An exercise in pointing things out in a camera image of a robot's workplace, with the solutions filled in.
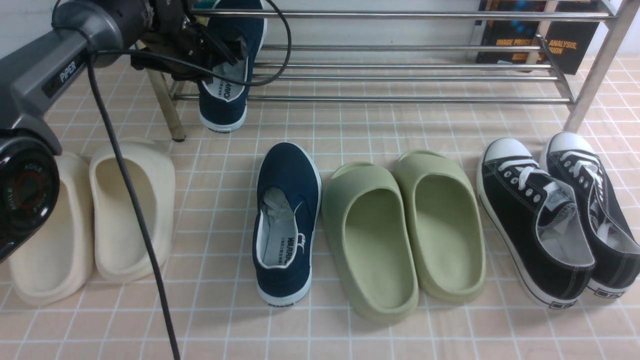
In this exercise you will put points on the black canvas sneaker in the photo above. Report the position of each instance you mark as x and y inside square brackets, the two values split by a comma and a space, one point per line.
[537, 217]
[570, 158]

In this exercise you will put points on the cream slipper inner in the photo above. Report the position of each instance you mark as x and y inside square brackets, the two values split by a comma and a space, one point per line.
[120, 252]

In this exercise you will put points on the black image processing book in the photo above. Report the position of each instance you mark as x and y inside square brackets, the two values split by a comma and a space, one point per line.
[567, 41]

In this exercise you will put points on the cream slipper far left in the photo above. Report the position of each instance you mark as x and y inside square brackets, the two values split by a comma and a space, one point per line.
[59, 258]

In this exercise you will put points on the cream slipper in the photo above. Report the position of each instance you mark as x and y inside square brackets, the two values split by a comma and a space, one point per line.
[120, 252]
[59, 258]

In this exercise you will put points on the green slipper left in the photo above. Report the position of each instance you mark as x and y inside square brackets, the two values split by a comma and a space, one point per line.
[364, 222]

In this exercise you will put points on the black canvas sneaker right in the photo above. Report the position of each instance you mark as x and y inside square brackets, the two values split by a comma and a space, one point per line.
[570, 158]

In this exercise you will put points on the navy canvas shoe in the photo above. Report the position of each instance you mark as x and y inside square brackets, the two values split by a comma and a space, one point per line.
[288, 197]
[223, 102]

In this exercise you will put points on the steel shoe rack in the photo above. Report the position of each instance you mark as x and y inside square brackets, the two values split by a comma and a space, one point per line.
[541, 65]

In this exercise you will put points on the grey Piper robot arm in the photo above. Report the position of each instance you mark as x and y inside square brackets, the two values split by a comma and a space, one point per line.
[33, 77]

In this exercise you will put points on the black canvas sneaker left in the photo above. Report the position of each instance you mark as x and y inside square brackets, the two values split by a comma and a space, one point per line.
[537, 217]

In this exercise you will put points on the green slipper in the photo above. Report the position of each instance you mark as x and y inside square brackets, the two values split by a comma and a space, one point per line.
[444, 225]
[364, 222]

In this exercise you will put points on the green slipper right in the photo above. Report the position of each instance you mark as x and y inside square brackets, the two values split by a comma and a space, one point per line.
[444, 225]

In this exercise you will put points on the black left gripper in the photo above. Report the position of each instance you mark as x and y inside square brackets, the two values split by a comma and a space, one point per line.
[177, 38]

